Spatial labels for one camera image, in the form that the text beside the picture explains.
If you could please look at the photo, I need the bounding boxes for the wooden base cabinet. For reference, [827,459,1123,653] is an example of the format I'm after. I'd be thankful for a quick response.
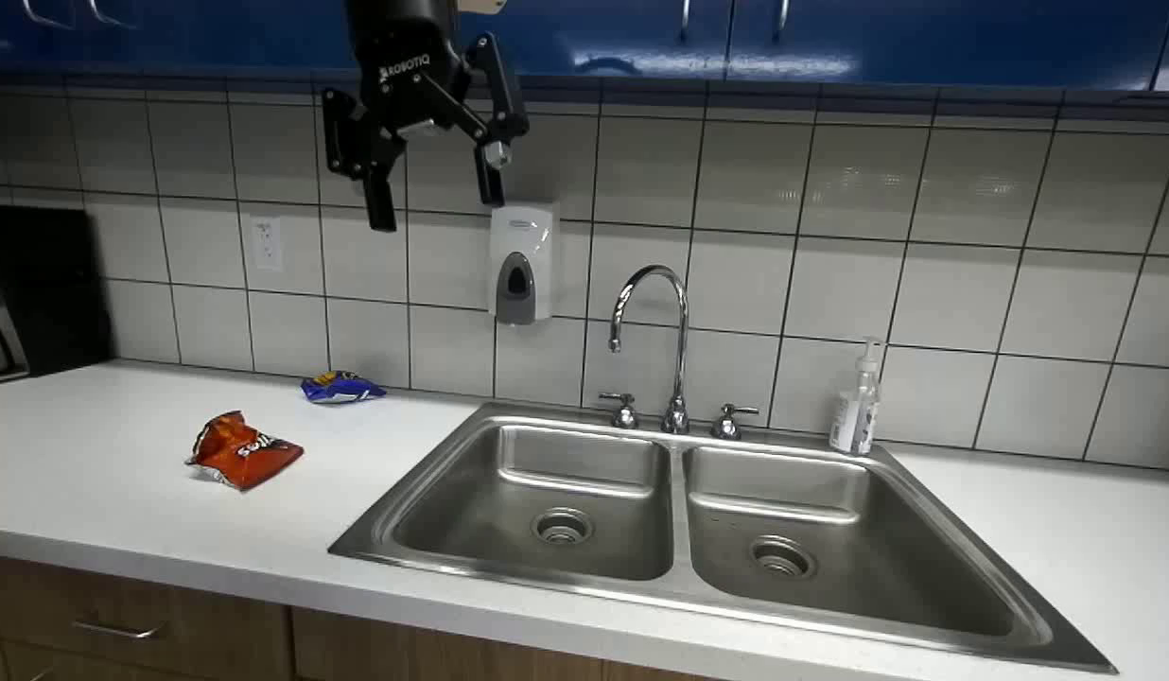
[0,551,719,681]

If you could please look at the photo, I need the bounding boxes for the white wall soap dispenser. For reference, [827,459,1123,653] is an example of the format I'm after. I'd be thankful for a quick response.
[484,203,560,328]

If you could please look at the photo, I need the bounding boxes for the red Doritos chip bag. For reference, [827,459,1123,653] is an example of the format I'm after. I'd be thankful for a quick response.
[186,408,308,497]

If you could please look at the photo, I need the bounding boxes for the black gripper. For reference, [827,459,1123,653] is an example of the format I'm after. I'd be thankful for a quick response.
[318,0,532,235]

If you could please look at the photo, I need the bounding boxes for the black countertop appliance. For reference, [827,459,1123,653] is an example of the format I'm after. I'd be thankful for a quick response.
[0,200,118,388]

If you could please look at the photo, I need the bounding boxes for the stainless steel double sink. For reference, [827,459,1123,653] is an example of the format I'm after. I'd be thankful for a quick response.
[325,399,1118,674]

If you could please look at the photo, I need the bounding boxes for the white wall outlet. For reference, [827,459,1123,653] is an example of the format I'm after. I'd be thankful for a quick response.
[243,217,289,281]

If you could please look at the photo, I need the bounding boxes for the chrome tap handle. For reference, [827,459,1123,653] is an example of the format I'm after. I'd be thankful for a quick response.
[706,399,763,444]
[594,388,642,431]

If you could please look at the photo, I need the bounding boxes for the chrome gooseneck faucet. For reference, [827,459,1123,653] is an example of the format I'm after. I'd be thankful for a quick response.
[606,262,695,436]

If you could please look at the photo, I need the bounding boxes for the blue upper cabinet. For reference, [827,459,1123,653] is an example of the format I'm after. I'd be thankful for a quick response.
[0,0,1169,93]

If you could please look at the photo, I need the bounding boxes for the blue chip bag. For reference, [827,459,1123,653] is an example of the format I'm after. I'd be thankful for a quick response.
[299,368,391,408]

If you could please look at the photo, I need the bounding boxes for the metal drawer handle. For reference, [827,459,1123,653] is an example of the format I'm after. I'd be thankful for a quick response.
[64,616,168,648]

